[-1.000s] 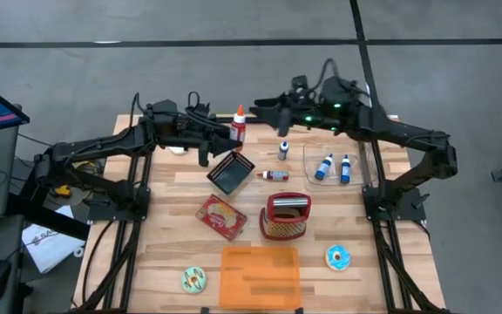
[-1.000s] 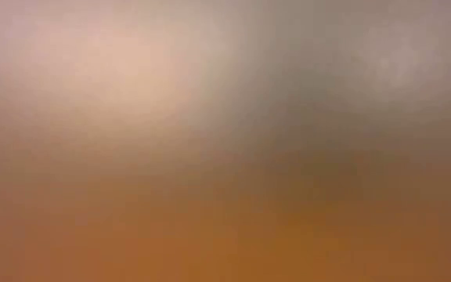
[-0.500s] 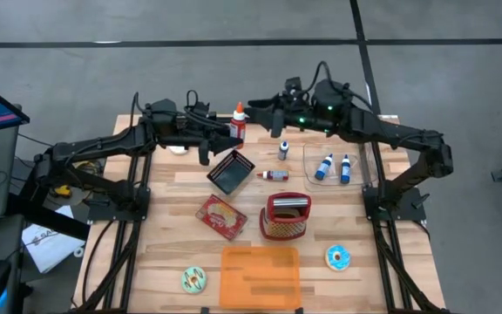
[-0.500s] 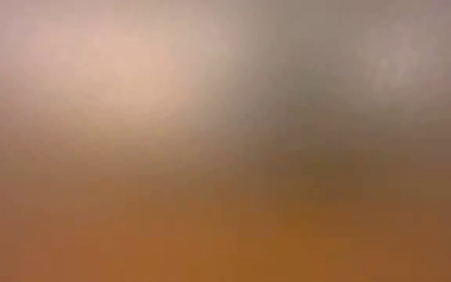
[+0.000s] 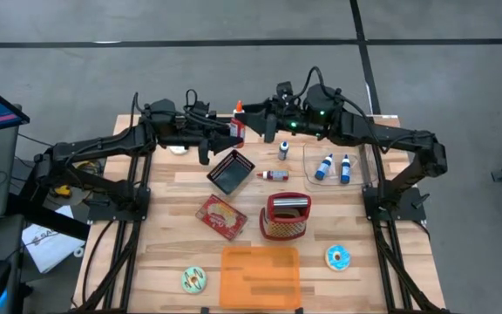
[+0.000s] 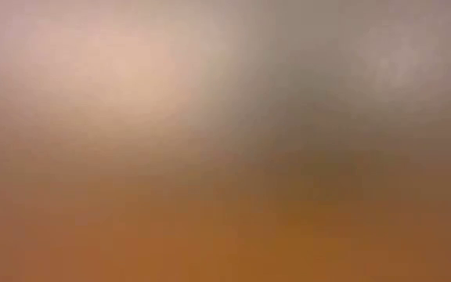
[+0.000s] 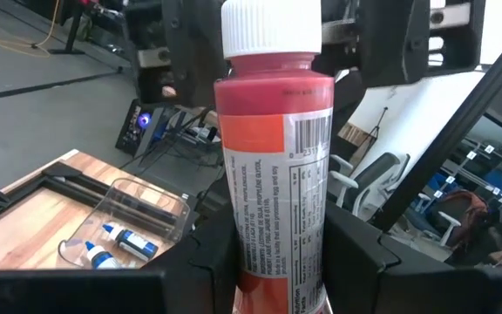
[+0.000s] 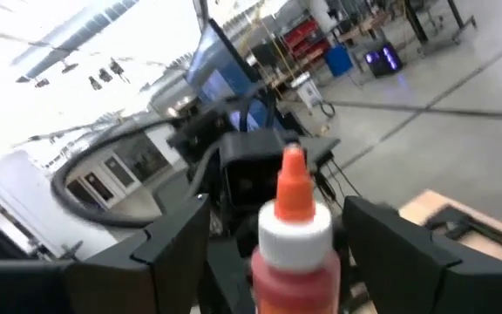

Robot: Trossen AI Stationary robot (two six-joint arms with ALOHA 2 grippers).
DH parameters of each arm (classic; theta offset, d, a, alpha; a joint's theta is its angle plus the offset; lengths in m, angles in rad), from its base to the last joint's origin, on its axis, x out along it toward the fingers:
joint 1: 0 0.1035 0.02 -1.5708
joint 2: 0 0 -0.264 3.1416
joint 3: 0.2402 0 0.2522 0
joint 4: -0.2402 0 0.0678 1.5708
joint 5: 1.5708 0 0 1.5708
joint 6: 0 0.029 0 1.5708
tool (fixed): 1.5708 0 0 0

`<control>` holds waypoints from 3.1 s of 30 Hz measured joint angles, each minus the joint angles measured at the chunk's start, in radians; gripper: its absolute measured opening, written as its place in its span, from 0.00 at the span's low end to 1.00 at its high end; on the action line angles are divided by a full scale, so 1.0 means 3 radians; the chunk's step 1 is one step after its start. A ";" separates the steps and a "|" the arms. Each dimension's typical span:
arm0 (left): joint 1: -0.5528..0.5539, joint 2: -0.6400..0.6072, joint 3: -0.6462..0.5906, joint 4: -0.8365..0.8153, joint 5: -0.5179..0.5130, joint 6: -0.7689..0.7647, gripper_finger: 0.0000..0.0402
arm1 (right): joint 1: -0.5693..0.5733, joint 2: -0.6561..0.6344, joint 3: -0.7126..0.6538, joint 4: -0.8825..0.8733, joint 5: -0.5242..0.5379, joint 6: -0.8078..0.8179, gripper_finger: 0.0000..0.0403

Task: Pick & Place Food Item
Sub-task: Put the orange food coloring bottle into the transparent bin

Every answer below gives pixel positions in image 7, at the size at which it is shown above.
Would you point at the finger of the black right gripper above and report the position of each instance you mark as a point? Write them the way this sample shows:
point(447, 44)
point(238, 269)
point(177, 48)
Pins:
point(390, 39)
point(194, 43)

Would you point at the dark blue glue bottle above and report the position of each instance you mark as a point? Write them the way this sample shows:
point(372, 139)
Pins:
point(135, 245)

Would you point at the black box purple light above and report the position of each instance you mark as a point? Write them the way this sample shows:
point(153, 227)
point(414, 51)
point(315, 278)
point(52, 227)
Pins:
point(131, 131)

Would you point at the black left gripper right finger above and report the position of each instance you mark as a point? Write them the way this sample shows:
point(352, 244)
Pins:
point(408, 292)

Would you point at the reddish brown cloth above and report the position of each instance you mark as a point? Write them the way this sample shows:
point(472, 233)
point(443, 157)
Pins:
point(469, 209)

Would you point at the blue-capped white bottle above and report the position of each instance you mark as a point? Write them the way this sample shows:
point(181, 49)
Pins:
point(103, 259)

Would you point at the red bottle white cap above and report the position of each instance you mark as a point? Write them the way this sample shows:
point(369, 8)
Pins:
point(273, 174)

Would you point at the white board panel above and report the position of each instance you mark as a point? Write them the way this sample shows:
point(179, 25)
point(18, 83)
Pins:
point(416, 113)

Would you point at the clear plastic tray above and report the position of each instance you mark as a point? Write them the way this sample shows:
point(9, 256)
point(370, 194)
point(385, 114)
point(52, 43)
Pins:
point(146, 205)

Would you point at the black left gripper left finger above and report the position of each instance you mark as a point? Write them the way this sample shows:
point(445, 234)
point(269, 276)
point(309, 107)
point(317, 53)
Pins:
point(103, 292)

